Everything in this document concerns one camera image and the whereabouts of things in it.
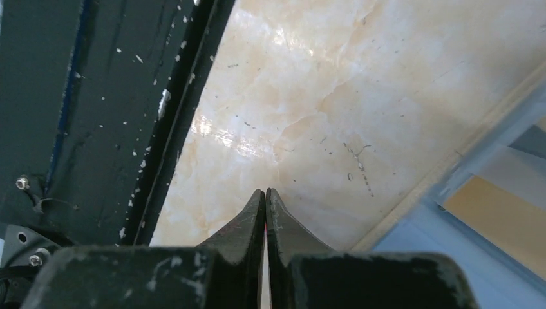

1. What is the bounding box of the gold credit card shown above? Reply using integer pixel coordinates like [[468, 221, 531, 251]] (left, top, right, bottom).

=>
[[443, 176, 545, 279]]

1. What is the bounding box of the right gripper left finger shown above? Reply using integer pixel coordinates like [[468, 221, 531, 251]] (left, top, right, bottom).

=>
[[197, 189, 265, 308]]

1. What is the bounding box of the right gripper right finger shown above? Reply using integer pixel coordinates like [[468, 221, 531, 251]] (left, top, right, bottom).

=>
[[265, 188, 334, 308]]

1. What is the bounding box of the clear plastic card holder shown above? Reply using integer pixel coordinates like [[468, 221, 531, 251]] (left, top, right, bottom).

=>
[[356, 64, 545, 308]]

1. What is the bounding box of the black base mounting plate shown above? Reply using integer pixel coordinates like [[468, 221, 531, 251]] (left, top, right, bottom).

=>
[[1, 1, 234, 245]]

